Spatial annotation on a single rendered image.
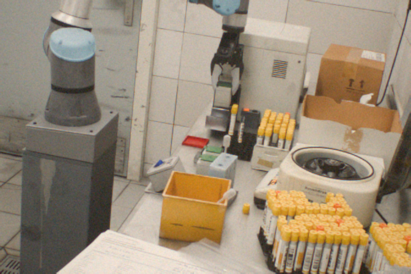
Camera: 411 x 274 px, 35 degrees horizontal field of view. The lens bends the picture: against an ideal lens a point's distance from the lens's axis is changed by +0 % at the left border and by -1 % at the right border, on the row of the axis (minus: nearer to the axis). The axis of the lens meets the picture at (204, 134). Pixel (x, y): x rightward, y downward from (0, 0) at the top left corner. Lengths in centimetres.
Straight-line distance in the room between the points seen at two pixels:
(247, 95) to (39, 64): 184
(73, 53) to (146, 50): 181
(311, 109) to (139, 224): 82
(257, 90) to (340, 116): 28
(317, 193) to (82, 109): 65
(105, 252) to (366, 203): 59
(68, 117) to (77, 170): 14
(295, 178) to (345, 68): 102
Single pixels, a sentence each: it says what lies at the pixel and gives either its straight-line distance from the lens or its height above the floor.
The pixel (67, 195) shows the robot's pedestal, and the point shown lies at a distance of 179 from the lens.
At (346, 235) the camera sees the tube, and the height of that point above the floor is 99.
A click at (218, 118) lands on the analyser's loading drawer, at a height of 93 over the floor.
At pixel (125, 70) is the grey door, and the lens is 355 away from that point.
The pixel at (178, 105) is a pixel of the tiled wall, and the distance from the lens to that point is 358.
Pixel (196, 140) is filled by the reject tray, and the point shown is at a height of 88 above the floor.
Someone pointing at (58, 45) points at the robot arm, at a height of 116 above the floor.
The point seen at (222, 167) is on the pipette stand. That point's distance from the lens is 151.
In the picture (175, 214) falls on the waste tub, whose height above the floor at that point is 93.
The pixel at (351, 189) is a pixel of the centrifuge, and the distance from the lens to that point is 149.
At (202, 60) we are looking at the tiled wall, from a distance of 349.
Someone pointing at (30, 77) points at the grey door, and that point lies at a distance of 378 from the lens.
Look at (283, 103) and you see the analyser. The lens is 211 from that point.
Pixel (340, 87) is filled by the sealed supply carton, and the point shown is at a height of 96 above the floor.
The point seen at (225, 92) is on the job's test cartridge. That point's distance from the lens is 201.
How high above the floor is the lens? 155
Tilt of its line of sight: 20 degrees down
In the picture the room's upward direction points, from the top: 7 degrees clockwise
